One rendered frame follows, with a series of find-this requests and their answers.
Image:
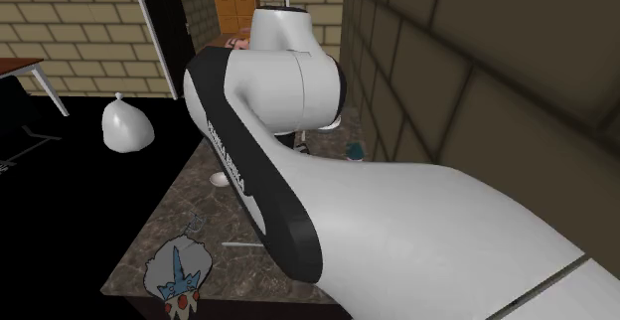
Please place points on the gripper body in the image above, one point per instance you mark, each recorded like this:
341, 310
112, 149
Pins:
286, 140

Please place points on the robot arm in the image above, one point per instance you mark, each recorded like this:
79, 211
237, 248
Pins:
387, 232

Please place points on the small teal figure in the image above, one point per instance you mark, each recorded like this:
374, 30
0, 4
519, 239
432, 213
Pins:
355, 150

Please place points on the small white bowl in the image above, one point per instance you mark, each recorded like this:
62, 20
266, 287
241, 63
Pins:
219, 179

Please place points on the thin white stick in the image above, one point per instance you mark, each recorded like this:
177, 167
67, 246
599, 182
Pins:
241, 244

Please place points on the small clear glass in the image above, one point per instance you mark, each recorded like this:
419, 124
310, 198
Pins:
196, 223

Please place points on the wooden chest of drawers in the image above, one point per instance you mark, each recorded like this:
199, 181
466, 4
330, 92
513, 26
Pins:
234, 13

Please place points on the white tied rubbish bag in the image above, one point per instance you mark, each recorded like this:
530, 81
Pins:
127, 127

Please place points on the grey and blue horned figure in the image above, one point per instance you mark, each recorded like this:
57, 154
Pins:
177, 273

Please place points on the brown table with white legs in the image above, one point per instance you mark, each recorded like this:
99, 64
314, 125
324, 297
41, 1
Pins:
19, 63

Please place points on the dark door with white frame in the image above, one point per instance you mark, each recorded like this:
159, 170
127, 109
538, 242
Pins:
164, 28

